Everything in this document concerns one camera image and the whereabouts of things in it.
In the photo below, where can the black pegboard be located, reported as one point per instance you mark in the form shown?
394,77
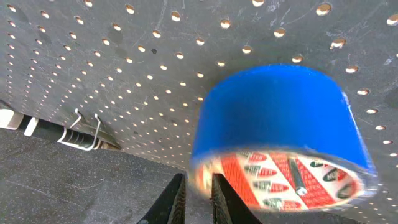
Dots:
124,37

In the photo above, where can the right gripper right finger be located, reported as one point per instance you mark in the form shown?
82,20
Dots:
227,205

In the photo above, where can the black and white pliers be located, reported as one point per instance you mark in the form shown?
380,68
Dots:
49,132

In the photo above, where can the roll of blue tape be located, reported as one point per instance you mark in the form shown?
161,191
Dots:
280,112

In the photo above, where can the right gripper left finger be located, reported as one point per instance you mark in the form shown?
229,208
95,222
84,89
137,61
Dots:
172,202

